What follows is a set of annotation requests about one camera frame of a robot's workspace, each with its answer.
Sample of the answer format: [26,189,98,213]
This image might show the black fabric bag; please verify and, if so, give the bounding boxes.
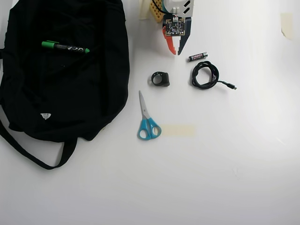
[0,0,131,171]

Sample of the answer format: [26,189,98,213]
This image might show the white and navy gripper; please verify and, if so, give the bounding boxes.
[161,0,195,56]

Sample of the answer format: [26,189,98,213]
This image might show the black braided USB cable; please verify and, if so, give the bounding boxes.
[190,60,238,91]

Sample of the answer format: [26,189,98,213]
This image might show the black plastic ring strap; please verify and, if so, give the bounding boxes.
[150,71,171,88]

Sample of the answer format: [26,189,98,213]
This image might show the bare camera circuit board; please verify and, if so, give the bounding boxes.
[163,16,186,38]

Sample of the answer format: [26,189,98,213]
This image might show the short beige masking tape strip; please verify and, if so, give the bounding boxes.
[280,12,294,41]

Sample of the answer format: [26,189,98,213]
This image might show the green capped black marker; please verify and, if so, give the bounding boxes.
[41,40,91,55]

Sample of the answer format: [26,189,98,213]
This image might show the long beige masking tape strip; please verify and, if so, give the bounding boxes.
[160,124,196,137]

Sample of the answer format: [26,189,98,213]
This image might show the black AAA battery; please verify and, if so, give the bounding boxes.
[187,52,209,63]

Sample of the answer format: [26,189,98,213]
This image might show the blue handled scissors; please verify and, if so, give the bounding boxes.
[136,90,163,141]

